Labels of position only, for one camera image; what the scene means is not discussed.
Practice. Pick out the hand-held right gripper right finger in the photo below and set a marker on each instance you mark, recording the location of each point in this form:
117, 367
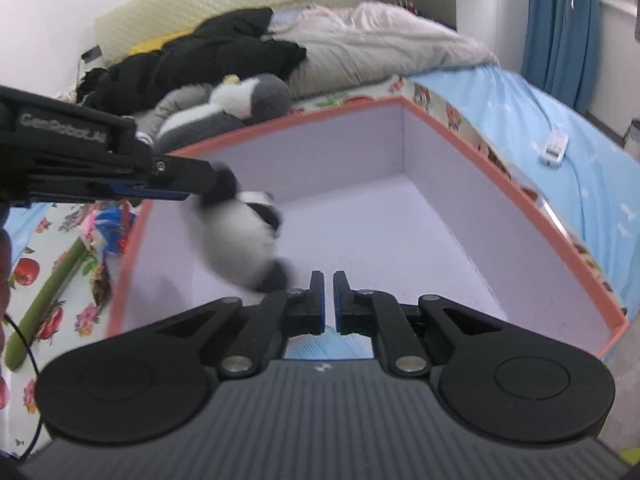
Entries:
340, 305

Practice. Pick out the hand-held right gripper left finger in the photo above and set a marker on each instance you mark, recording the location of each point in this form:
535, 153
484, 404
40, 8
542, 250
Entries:
318, 305

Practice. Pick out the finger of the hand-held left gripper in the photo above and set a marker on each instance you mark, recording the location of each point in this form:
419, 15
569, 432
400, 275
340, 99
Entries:
185, 175

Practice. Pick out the panda plush toy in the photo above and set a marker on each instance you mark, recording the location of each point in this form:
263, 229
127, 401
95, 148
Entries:
235, 240

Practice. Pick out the orange-rimmed storage box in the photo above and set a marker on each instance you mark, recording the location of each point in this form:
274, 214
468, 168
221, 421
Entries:
400, 200

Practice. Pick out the grey white penguin plush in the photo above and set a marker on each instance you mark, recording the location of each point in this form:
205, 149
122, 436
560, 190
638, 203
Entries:
260, 95

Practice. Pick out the black clothes pile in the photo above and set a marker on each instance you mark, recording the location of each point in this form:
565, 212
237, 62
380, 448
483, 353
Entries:
210, 60

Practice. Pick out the yellow cloth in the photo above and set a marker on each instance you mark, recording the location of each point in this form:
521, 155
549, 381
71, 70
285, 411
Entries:
150, 46

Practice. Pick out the fruit and flower printed sheet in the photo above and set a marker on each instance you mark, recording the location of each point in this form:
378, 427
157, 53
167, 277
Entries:
65, 320

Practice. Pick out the light grey duvet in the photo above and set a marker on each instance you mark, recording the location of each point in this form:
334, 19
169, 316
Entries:
375, 45

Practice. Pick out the blue bed sheet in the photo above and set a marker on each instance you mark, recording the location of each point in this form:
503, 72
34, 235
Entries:
565, 195

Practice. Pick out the white remote control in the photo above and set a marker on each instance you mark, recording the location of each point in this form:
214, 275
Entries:
554, 147

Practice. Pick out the blue curtain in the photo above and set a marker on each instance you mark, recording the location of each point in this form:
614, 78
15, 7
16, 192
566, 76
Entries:
560, 35

